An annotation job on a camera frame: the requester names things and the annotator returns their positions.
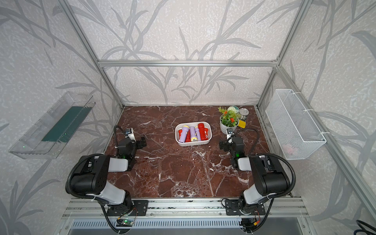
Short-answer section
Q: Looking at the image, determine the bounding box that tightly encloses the white wire mesh basket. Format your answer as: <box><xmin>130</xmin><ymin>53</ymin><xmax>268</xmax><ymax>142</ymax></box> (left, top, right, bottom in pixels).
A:
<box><xmin>266</xmin><ymin>89</ymin><xmax>327</xmax><ymax>160</ymax></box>

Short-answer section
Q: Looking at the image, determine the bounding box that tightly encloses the red flashlight white cap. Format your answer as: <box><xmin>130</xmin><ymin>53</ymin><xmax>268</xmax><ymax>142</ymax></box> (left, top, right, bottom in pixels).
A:
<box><xmin>204</xmin><ymin>127</ymin><xmax>209</xmax><ymax>140</ymax></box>

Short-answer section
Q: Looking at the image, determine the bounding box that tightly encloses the clear plastic wall shelf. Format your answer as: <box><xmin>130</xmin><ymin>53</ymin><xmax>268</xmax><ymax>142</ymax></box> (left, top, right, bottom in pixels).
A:
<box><xmin>9</xmin><ymin>92</ymin><xmax>96</xmax><ymax>160</ymax></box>

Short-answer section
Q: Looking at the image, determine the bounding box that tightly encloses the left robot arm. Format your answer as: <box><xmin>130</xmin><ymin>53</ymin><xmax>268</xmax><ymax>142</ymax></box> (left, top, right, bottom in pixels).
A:
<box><xmin>65</xmin><ymin>125</ymin><xmax>148</xmax><ymax>217</ymax></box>

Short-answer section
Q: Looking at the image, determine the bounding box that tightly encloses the black cable corner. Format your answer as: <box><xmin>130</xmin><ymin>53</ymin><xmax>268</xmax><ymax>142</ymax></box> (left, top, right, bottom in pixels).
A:
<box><xmin>353</xmin><ymin>220</ymin><xmax>376</xmax><ymax>235</ymax></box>

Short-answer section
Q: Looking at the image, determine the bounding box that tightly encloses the green circuit board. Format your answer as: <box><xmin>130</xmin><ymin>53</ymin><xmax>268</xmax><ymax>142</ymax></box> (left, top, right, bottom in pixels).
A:
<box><xmin>116</xmin><ymin>218</ymin><xmax>135</xmax><ymax>227</ymax></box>

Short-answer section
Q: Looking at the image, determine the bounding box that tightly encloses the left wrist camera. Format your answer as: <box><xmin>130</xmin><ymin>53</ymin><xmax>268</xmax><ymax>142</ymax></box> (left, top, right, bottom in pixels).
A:
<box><xmin>124</xmin><ymin>128</ymin><xmax>136</xmax><ymax>141</ymax></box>

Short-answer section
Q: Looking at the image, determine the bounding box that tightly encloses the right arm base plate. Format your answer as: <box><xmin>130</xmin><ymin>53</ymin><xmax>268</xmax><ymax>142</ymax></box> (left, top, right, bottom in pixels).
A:
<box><xmin>221</xmin><ymin>198</ymin><xmax>266</xmax><ymax>216</ymax></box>

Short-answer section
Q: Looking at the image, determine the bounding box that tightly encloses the yellow small object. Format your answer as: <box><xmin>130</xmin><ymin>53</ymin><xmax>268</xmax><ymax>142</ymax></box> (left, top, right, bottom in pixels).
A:
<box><xmin>238</xmin><ymin>120</ymin><xmax>246</xmax><ymax>128</ymax></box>

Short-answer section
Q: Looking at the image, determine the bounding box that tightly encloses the white plastic storage box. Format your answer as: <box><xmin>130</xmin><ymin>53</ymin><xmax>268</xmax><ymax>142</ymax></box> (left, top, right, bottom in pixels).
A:
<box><xmin>175</xmin><ymin>121</ymin><xmax>212</xmax><ymax>147</ymax></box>

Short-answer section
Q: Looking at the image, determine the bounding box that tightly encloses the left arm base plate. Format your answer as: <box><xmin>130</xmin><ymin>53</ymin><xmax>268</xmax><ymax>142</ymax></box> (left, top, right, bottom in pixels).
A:
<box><xmin>106</xmin><ymin>200</ymin><xmax>149</xmax><ymax>217</ymax></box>

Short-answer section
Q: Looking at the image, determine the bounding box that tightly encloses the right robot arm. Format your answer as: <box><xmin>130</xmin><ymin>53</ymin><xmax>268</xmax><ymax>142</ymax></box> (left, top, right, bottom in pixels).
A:
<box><xmin>219</xmin><ymin>128</ymin><xmax>296</xmax><ymax>215</ymax></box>

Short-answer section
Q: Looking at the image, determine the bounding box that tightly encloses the all-red flashlight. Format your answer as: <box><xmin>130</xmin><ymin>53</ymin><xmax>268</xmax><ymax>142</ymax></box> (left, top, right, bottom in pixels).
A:
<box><xmin>198</xmin><ymin>123</ymin><xmax>207</xmax><ymax>141</ymax></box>
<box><xmin>185</xmin><ymin>133</ymin><xmax>191</xmax><ymax>143</ymax></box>

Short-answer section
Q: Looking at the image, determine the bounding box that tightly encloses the purple flashlight yellow head down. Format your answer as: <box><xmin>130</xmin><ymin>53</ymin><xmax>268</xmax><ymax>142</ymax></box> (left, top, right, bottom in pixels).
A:
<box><xmin>190</xmin><ymin>126</ymin><xmax>198</xmax><ymax>142</ymax></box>

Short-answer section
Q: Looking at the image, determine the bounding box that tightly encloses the white potted flower plant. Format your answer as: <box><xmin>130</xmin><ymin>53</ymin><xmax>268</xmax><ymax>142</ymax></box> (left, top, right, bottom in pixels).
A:
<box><xmin>218</xmin><ymin>106</ymin><xmax>240</xmax><ymax>135</ymax></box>

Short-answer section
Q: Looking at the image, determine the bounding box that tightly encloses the metal tin can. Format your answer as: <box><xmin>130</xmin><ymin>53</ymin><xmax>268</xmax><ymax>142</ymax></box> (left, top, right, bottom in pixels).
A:
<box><xmin>239</xmin><ymin>108</ymin><xmax>249</xmax><ymax>121</ymax></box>

